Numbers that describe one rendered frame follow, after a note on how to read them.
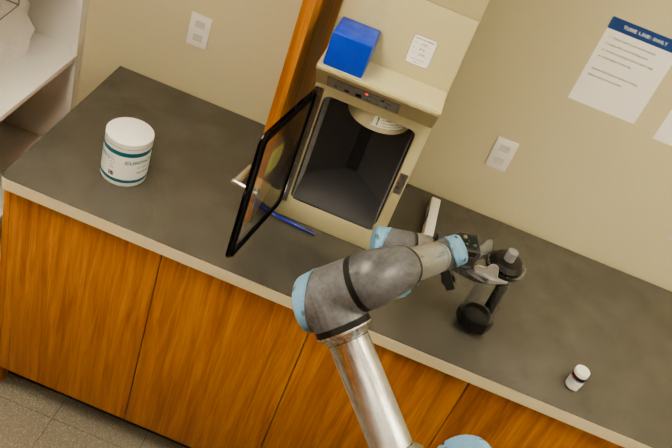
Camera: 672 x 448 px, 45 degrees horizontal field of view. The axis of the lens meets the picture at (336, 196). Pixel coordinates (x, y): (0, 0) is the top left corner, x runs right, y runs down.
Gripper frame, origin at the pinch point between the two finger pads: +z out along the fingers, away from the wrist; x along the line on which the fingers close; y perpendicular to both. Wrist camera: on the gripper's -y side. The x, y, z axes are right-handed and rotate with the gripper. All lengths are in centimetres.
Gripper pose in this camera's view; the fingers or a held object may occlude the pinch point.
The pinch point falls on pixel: (500, 269)
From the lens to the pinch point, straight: 216.1
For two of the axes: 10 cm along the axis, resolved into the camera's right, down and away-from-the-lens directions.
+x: 0.0, -6.3, 7.8
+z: 9.7, 1.9, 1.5
